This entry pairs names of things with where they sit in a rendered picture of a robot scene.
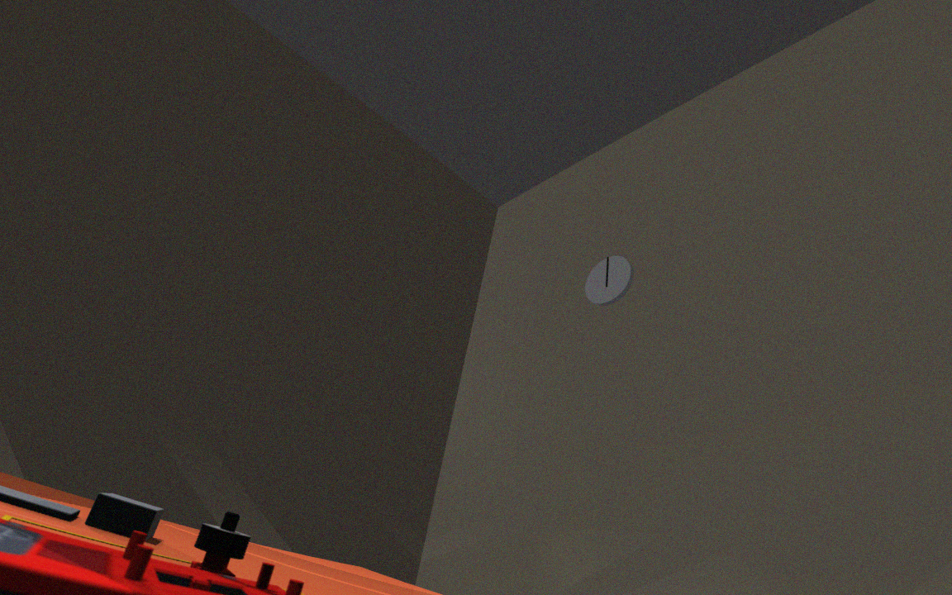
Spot black rectangular block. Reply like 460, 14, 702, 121
84, 493, 164, 540

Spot yellow rectangular outline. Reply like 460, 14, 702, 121
1, 515, 191, 564

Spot black tyre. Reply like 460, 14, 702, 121
194, 523, 251, 559

